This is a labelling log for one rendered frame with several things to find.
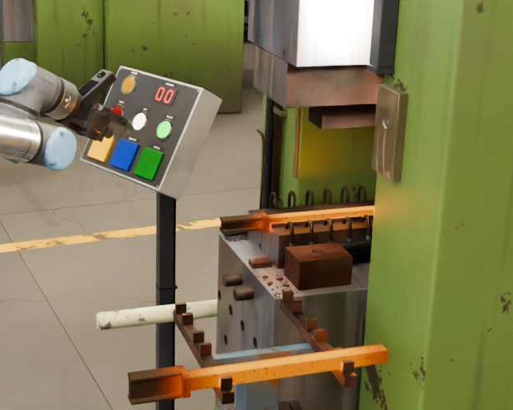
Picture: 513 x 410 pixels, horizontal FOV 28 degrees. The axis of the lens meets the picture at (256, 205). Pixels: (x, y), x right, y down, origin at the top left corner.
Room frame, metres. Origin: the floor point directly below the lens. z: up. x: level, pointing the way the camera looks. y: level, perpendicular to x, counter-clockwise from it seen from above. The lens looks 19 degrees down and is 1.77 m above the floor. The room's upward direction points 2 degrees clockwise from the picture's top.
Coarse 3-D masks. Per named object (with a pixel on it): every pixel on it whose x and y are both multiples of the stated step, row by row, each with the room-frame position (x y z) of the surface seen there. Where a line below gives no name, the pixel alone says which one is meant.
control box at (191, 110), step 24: (120, 72) 2.72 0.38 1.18; (144, 72) 2.66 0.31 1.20; (120, 96) 2.67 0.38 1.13; (144, 96) 2.61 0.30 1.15; (192, 96) 2.50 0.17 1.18; (216, 96) 2.53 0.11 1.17; (168, 120) 2.50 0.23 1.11; (192, 120) 2.47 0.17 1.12; (144, 144) 2.51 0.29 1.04; (168, 144) 2.46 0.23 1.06; (192, 144) 2.47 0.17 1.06; (168, 168) 2.42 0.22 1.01; (192, 168) 2.47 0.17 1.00; (168, 192) 2.42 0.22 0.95
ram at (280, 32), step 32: (256, 0) 2.22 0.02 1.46; (288, 0) 2.04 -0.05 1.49; (320, 0) 2.00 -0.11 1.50; (352, 0) 2.03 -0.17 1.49; (256, 32) 2.21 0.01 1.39; (288, 32) 2.03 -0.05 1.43; (320, 32) 2.00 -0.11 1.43; (352, 32) 2.03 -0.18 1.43; (320, 64) 2.00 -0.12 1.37; (352, 64) 2.03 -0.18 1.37
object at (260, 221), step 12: (228, 216) 2.08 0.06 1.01; (240, 216) 2.09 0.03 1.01; (252, 216) 2.09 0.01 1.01; (264, 216) 2.09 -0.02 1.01; (276, 216) 2.11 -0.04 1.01; (288, 216) 2.11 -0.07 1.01; (300, 216) 2.12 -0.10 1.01; (312, 216) 2.13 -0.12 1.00; (324, 216) 2.14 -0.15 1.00; (336, 216) 2.15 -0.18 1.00; (228, 228) 2.07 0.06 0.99; (240, 228) 2.08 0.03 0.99; (252, 228) 2.08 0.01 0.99; (264, 228) 2.08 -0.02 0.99
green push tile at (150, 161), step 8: (144, 152) 2.49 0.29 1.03; (152, 152) 2.47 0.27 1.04; (160, 152) 2.46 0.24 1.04; (144, 160) 2.47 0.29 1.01; (152, 160) 2.46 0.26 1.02; (160, 160) 2.44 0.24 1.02; (136, 168) 2.48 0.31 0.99; (144, 168) 2.46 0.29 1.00; (152, 168) 2.44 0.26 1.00; (144, 176) 2.44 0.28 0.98; (152, 176) 2.43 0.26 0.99
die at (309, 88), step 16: (256, 48) 2.21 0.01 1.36; (256, 64) 2.20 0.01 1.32; (272, 64) 2.11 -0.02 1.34; (288, 64) 2.04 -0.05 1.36; (256, 80) 2.20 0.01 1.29; (272, 80) 2.11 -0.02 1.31; (288, 80) 2.04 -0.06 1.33; (304, 80) 2.05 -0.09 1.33; (320, 80) 2.06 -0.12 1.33; (336, 80) 2.07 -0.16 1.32; (352, 80) 2.08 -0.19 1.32; (368, 80) 2.10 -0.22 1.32; (272, 96) 2.11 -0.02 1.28; (288, 96) 2.04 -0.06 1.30; (304, 96) 2.05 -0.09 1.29; (320, 96) 2.06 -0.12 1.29; (336, 96) 2.07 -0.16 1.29; (352, 96) 2.09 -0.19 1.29; (368, 96) 2.10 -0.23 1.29
